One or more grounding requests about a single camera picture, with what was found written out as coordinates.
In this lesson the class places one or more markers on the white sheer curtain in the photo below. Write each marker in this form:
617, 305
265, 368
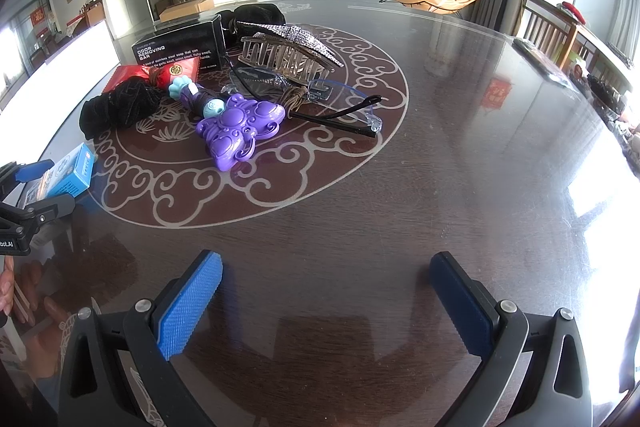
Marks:
625, 12

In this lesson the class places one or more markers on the small wooden side cabinet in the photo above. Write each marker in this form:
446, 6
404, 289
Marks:
94, 13

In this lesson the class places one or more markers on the blue and white medicine box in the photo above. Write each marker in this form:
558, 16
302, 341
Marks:
75, 169

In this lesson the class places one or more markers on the large rhinestone hair claw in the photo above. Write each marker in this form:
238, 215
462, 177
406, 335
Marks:
280, 57

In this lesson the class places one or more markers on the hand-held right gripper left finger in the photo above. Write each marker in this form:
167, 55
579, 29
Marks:
192, 302

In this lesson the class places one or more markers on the cardboard box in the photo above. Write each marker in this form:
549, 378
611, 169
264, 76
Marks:
185, 8

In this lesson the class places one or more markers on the wooden chair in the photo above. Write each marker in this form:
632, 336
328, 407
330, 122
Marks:
545, 27

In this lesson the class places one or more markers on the dark bag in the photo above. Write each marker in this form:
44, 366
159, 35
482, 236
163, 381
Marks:
605, 94

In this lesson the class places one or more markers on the black-armed glasses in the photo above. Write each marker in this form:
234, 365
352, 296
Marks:
325, 89

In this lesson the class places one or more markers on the black furry pouch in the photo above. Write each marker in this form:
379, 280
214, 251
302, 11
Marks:
260, 14

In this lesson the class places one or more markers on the dark wooden desktop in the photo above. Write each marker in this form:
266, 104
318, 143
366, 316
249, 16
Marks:
375, 207

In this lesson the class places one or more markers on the black printed box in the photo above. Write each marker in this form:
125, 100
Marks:
175, 44

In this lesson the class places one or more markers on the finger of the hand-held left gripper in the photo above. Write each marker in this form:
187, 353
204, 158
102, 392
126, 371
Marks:
50, 207
27, 171

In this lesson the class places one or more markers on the red sachet packet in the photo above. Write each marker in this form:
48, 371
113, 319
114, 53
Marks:
125, 74

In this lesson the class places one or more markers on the black velvet scrunchie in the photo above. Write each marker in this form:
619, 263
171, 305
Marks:
120, 104

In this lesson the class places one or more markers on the purple butterfly toy wand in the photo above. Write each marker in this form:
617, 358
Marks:
240, 122

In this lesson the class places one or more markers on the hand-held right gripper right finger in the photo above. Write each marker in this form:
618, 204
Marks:
460, 302

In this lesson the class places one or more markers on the person's left hand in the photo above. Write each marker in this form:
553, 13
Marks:
5, 284

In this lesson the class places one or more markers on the red cloth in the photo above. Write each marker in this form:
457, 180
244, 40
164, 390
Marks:
572, 9

